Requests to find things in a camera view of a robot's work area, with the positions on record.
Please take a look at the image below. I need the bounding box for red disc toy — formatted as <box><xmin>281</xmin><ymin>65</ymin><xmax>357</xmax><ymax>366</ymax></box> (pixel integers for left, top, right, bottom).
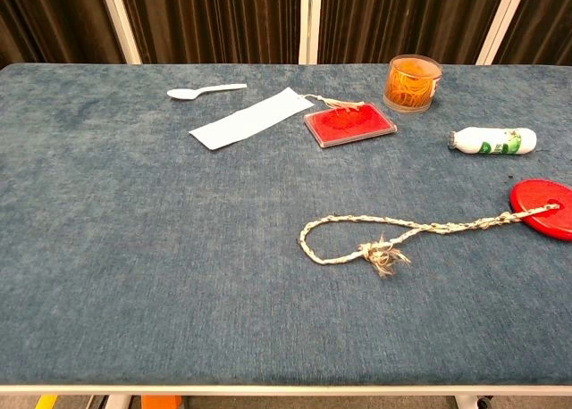
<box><xmin>509</xmin><ymin>179</ymin><xmax>572</xmax><ymax>242</ymax></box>

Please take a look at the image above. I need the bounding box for white paper bookmark with tassel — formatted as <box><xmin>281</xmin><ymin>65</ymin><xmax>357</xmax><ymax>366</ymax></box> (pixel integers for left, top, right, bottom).
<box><xmin>188</xmin><ymin>87</ymin><xmax>361</xmax><ymax>152</ymax></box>

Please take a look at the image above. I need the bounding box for red ink pad case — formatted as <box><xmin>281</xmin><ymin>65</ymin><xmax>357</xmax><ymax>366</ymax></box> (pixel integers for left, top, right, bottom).
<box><xmin>303</xmin><ymin>102</ymin><xmax>399</xmax><ymax>149</ymax></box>

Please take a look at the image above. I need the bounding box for blue table cloth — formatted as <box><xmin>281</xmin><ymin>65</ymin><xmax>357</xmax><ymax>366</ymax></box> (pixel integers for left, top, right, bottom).
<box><xmin>0</xmin><ymin>62</ymin><xmax>572</xmax><ymax>388</ymax></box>

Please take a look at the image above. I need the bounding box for white plastic spoon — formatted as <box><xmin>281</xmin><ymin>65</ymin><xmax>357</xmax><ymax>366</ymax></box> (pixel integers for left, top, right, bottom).
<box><xmin>166</xmin><ymin>83</ymin><xmax>248</xmax><ymax>101</ymax></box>

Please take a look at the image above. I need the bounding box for clear jar of rubber bands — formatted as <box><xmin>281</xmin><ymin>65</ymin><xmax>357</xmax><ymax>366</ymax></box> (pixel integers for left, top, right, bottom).
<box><xmin>383</xmin><ymin>54</ymin><xmax>443</xmax><ymax>114</ymax></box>

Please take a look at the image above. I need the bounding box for dark brown curtain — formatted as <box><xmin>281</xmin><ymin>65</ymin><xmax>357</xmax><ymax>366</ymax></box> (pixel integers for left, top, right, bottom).
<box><xmin>0</xmin><ymin>0</ymin><xmax>572</xmax><ymax>70</ymax></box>

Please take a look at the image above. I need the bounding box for small white plastic bottle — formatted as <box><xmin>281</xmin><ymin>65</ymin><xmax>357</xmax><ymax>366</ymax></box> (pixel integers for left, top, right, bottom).
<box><xmin>447</xmin><ymin>126</ymin><xmax>538</xmax><ymax>156</ymax></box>

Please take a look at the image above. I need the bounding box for orange object under table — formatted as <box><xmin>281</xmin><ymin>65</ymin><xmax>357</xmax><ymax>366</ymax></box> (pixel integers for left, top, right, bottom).
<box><xmin>141</xmin><ymin>395</ymin><xmax>183</xmax><ymax>409</ymax></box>

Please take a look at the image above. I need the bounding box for white braided knotted rope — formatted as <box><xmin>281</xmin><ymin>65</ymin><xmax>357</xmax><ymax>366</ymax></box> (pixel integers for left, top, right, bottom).
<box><xmin>298</xmin><ymin>203</ymin><xmax>561</xmax><ymax>279</ymax></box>

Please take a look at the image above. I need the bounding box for white screen frame post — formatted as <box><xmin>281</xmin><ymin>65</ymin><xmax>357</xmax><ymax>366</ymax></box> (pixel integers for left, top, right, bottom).
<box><xmin>475</xmin><ymin>0</ymin><xmax>532</xmax><ymax>66</ymax></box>
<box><xmin>298</xmin><ymin>0</ymin><xmax>324</xmax><ymax>65</ymax></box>
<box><xmin>97</xmin><ymin>0</ymin><xmax>143</xmax><ymax>65</ymax></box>

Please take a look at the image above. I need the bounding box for white table frame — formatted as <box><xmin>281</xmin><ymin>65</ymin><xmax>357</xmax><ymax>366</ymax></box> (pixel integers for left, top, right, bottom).
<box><xmin>0</xmin><ymin>384</ymin><xmax>572</xmax><ymax>409</ymax></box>

